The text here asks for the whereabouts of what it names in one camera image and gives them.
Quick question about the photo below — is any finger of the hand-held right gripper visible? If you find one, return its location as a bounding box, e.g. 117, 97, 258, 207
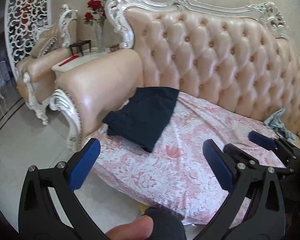
247, 131, 300, 165
224, 144, 294, 178

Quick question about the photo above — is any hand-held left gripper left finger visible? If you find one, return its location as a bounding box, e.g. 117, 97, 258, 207
18, 137, 108, 240

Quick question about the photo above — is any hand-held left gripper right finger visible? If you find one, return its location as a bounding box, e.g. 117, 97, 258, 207
197, 139, 285, 240

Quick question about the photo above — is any navy sweatshirt with yellow print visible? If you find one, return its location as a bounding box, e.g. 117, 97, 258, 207
102, 87, 180, 153

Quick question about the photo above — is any person's left hand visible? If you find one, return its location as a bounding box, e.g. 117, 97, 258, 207
106, 206, 187, 240

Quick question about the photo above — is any light blue garment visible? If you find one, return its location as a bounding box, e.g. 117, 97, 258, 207
264, 109, 297, 144

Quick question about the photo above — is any pink floral blanket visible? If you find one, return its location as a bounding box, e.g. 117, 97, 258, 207
86, 91, 288, 227

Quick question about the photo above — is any beige tufted leather sofa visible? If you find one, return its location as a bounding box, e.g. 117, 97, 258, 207
49, 0, 300, 153

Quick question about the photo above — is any white side table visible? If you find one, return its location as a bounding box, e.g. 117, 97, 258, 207
51, 46, 115, 80

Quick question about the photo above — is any red flat object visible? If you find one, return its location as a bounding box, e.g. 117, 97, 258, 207
59, 55, 79, 67

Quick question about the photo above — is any beige leather armchair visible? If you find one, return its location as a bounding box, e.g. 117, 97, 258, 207
15, 4, 79, 125

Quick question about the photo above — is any small black stand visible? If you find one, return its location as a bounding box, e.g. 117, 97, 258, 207
69, 40, 92, 55

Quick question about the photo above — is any patterned armchair cushion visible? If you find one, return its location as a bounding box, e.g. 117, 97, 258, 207
30, 35, 58, 58

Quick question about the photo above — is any clear glass vase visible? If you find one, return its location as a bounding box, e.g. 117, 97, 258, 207
94, 25, 107, 53

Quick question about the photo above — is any white lattice screen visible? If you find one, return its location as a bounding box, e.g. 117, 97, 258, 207
4, 0, 53, 63

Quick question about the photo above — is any red rose bouquet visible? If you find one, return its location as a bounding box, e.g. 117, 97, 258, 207
84, 0, 115, 27

